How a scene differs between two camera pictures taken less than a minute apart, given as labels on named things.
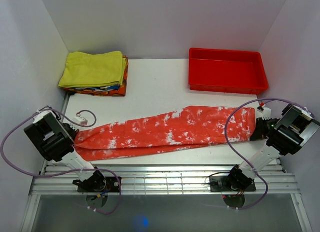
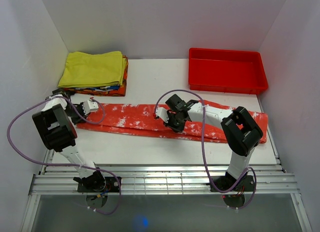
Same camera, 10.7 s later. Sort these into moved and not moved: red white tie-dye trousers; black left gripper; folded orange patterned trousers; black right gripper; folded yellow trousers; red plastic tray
Moved: red white tie-dye trousers; black left gripper; black right gripper
Not moved: red plastic tray; folded orange patterned trousers; folded yellow trousers
